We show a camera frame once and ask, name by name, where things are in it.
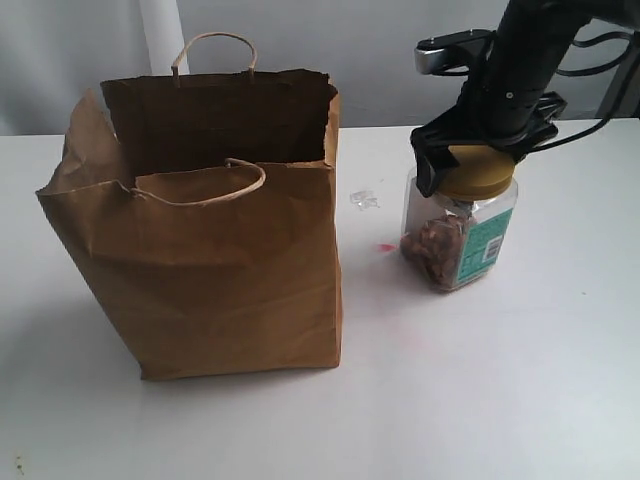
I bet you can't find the clear plastic scrap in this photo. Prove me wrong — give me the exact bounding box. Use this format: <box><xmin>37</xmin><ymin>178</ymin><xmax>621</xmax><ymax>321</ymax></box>
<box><xmin>349</xmin><ymin>189</ymin><xmax>380</xmax><ymax>210</ymax></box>

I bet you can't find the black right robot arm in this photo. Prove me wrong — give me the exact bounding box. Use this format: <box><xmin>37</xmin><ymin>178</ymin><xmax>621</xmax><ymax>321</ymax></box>
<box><xmin>410</xmin><ymin>1</ymin><xmax>639</xmax><ymax>198</ymax></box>

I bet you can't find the brown paper bag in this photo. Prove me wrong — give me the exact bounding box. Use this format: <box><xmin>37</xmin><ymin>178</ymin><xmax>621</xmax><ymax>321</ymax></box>
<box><xmin>37</xmin><ymin>63</ymin><xmax>342</xmax><ymax>380</ymax></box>

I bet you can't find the white backdrop curtain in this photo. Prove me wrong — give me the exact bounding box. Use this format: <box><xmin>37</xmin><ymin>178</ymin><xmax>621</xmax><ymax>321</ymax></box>
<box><xmin>1</xmin><ymin>1</ymin><xmax>506</xmax><ymax>135</ymax></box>

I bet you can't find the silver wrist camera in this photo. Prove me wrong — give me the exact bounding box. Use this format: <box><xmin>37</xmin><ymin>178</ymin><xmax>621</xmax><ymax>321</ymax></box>
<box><xmin>414</xmin><ymin>29</ymin><xmax>495</xmax><ymax>76</ymax></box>

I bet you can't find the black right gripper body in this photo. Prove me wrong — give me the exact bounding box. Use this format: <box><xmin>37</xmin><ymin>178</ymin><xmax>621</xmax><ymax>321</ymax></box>
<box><xmin>424</xmin><ymin>84</ymin><xmax>567</xmax><ymax>150</ymax></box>

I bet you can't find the clear jar yellow lid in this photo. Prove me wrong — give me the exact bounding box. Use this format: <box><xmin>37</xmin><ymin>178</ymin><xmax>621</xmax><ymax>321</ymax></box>
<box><xmin>400</xmin><ymin>145</ymin><xmax>518</xmax><ymax>292</ymax></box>

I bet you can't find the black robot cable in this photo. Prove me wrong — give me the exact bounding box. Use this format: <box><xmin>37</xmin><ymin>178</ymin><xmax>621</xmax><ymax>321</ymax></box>
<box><xmin>537</xmin><ymin>17</ymin><xmax>636</xmax><ymax>151</ymax></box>

